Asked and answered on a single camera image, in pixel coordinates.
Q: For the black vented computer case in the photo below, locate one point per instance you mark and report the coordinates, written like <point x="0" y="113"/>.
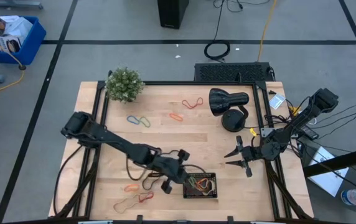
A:
<point x="231" y="72"/>

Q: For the white metal bracket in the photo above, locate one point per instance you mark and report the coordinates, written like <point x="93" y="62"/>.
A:
<point x="268" y="222"/>
<point x="95" y="222"/>

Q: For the long red rubber band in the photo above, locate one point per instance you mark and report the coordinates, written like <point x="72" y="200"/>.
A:
<point x="190" y="107"/>

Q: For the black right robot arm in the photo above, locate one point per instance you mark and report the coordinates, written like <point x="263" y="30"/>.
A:
<point x="302" y="119"/>

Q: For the small green rubber band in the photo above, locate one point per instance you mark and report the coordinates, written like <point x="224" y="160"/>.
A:
<point x="147" y="123"/>

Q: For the black metal beam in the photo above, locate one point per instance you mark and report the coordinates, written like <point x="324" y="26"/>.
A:
<point x="336" y="161"/>

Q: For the large green rubber band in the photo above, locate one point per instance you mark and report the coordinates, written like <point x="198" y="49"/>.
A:
<point x="192" y="182"/>

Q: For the printed cardboard box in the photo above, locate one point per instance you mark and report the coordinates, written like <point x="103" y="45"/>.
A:
<point x="8" y="45"/>

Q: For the white paper sheet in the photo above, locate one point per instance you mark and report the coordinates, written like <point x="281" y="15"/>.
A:
<point x="330" y="180"/>

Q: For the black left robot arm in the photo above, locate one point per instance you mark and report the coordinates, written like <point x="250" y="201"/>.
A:
<point x="109" y="137"/>

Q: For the black desk lamp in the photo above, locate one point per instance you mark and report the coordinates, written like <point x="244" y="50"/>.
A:
<point x="224" y="99"/>

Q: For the orange rubber band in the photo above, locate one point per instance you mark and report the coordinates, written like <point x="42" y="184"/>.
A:
<point x="201" y="184"/>
<point x="131" y="186"/>
<point x="175" y="115"/>

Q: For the rubber bands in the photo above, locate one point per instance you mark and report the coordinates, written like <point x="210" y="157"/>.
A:
<point x="119" y="207"/>

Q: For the black power adapter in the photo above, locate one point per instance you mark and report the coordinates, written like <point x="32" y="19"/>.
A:
<point x="309" y="132"/>

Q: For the black table clamp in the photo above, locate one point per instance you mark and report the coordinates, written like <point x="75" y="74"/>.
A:
<point x="230" y="219"/>
<point x="139" y="219"/>

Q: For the tan rubber band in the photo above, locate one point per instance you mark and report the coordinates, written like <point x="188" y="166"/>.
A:
<point x="210" y="186"/>

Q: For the clear plastic bag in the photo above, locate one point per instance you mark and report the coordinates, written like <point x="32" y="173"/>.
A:
<point x="277" y="101"/>

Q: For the blue rubber band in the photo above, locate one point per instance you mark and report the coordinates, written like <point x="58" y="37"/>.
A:
<point x="129" y="121"/>

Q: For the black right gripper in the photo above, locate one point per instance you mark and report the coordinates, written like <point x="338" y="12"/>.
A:
<point x="259" y="152"/>

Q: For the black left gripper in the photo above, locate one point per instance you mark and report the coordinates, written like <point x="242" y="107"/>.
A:
<point x="168" y="169"/>

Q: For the blue plastic storage tub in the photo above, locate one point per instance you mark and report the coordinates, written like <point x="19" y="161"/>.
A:
<point x="31" y="46"/>

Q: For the black slotted plastic bin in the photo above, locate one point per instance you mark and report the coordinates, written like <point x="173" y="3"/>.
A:
<point x="193" y="194"/>

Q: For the white cardboard box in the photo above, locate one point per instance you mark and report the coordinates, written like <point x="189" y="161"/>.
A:
<point x="17" y="26"/>

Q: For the artificial potted plant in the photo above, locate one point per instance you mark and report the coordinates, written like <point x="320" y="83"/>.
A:
<point x="124" y="84"/>

